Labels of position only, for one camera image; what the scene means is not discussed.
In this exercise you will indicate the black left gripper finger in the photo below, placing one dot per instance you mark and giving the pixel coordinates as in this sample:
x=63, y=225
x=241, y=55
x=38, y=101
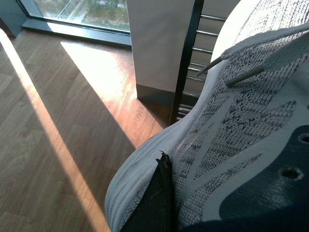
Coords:
x=154, y=212

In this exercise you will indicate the grey sneaker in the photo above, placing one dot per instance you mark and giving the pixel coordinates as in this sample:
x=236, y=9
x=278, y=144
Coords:
x=240, y=158

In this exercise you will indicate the black metal shoe rack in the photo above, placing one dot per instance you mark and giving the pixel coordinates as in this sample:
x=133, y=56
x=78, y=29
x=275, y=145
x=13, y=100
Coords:
x=201, y=36

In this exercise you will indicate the dark window frame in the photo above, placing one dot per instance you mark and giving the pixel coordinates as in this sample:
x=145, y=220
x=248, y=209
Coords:
x=14, y=18

